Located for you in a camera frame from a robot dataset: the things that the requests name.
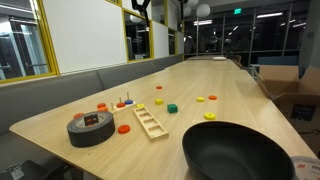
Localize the orange disc with hole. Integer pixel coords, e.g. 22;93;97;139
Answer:
98;106;108;111

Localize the black tape roll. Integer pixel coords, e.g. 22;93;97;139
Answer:
67;111;115;148

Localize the yellow disc with hole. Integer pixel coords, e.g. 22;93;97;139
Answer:
204;112;216;120

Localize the small yellow block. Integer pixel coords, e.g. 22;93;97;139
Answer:
197;97;204;102

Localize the blue disc on peg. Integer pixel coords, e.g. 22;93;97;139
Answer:
125;99;133;105

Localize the yellow disc by ladder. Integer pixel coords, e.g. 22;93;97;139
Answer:
136;103;145;108

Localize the green cube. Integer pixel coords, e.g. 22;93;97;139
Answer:
167;104;178;113

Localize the black bowl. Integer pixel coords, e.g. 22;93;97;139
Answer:
182;121;295;180

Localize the wooden ladder block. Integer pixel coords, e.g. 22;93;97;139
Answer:
133;107;169;142

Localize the wooden peg base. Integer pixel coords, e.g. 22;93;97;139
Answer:
110;93;136;114

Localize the orange disc behind tape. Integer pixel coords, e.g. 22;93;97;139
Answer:
73;113;84;118

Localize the orange disc far left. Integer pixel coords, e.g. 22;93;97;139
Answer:
97;103;106;108

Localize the orange disc near tape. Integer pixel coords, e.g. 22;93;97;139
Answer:
118;125;130;134

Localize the yellow square block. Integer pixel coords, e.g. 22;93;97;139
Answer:
155;98;164;105

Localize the orange disc on peg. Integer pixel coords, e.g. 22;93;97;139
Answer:
117;102;126;108

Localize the grey bench seat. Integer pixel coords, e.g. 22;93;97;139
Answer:
0;55;183;170

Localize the cardboard box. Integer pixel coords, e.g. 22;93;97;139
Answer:
256;65;320;155

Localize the orange disc right far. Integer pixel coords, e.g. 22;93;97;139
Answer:
208;95;217;100

